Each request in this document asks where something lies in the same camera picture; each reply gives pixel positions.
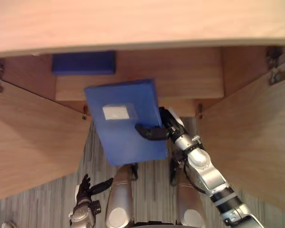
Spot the dark blue file box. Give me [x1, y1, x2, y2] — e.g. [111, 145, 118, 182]
[51, 50, 116, 76]

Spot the silver robot left leg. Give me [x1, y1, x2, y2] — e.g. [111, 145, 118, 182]
[105, 163, 139, 228]

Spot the wooden cabinet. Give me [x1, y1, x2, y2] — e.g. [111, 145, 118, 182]
[0, 0, 285, 119]

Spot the blue file folder with label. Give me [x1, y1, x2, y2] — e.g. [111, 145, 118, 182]
[84, 78, 169, 166]

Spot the wooden cabinet door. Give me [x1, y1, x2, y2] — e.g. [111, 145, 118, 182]
[196, 47, 285, 212]
[0, 75, 94, 203]

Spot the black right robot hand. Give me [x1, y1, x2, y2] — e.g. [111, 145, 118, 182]
[134, 106, 185, 141]

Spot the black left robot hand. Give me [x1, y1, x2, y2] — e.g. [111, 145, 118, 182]
[76, 173, 114, 205]

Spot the silver robot leg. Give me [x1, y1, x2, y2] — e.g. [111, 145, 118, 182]
[169, 152, 206, 228]
[105, 163, 139, 228]

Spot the silver robot right leg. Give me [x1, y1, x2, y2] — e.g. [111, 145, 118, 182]
[169, 152, 206, 228]

